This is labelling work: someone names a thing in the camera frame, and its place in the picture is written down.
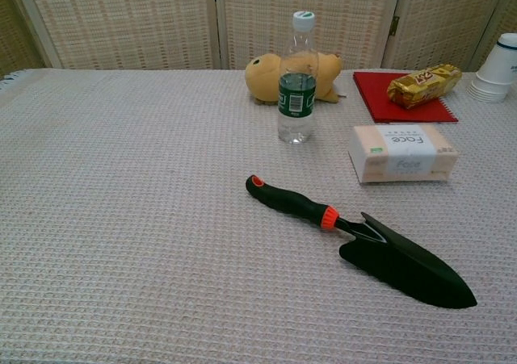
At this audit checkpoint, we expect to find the black garden trowel orange collar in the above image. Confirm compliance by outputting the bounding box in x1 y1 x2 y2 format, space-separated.
245 174 478 310

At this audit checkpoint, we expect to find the clear plastic water bottle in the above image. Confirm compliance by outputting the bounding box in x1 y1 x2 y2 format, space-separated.
277 10 317 145

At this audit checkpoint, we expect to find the stack of white paper cups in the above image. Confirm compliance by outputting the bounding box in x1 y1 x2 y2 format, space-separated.
467 32 517 103

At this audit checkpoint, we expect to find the white tissue pack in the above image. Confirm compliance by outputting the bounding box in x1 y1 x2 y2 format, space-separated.
347 123 460 185

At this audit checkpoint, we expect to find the gold snack pack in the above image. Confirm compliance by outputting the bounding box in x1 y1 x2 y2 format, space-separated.
386 64 463 111

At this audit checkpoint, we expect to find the woven folding screen panel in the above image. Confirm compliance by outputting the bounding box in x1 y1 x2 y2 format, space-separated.
470 0 517 73
7 0 222 71
213 0 403 71
0 0 45 78
381 0 512 73

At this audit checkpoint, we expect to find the yellow plush toy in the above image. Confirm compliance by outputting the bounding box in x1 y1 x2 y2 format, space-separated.
245 52 343 106

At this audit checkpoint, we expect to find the beige woven tablecloth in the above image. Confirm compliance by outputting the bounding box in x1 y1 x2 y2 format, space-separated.
0 68 517 364

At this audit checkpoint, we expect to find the red notebook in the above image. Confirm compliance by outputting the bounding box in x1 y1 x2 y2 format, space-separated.
353 71 460 124

